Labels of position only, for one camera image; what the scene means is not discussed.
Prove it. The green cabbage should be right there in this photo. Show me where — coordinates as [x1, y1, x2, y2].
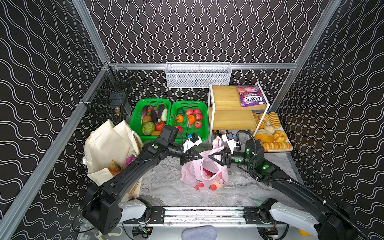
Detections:
[142, 121, 156, 136]

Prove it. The black wire wall rack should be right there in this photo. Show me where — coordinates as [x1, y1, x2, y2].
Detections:
[80, 63, 138, 125]

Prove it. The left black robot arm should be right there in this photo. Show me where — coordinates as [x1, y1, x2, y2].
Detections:
[82, 126, 202, 235]

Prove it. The grey padded cushion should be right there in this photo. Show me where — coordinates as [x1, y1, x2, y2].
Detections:
[182, 225, 217, 240]

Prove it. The purple Fox's berries candy bag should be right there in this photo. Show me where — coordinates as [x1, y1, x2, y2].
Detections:
[237, 86, 266, 107]

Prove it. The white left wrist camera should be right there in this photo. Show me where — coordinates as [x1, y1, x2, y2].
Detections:
[183, 133, 203, 153]

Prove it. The purple eggplant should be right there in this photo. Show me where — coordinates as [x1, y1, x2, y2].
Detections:
[150, 106, 158, 124]

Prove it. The red tomato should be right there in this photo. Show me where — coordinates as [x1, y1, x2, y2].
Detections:
[155, 122, 166, 133]

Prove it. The white wire wall basket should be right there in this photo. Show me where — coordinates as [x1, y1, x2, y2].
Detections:
[165, 62, 232, 89]

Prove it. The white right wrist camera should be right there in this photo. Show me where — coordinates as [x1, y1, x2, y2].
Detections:
[221, 133, 241, 154]

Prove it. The orange Fox's candy bag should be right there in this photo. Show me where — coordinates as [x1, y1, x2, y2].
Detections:
[108, 161, 123, 176]

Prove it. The purple candy bag shelf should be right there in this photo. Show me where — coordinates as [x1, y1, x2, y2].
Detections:
[126, 156, 136, 166]

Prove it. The orange tangerine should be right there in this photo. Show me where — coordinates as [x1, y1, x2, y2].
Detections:
[187, 115, 196, 125]

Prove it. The dark green avocado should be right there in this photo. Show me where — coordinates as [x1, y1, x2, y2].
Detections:
[177, 108, 185, 115]

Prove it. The pink plastic grocery bag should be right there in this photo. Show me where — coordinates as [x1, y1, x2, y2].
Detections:
[181, 137, 229, 191]

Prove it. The brown mango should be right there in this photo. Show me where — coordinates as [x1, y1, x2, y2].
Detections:
[151, 130, 162, 136]

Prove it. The yellow block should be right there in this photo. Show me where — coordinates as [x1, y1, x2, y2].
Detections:
[299, 229, 312, 237]

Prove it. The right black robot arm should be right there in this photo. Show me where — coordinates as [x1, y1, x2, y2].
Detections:
[209, 130, 369, 240]

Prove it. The tray of bread rolls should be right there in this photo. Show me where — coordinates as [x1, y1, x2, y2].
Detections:
[253, 112, 293, 153]

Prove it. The white wooden two-tier shelf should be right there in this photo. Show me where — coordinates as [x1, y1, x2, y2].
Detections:
[208, 82, 271, 141]

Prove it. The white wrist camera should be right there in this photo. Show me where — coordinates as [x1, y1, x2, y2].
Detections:
[221, 133, 241, 154]
[183, 133, 203, 153]

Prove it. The cream canvas tote bag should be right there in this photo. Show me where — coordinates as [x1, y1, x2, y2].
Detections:
[82, 120, 143, 186]

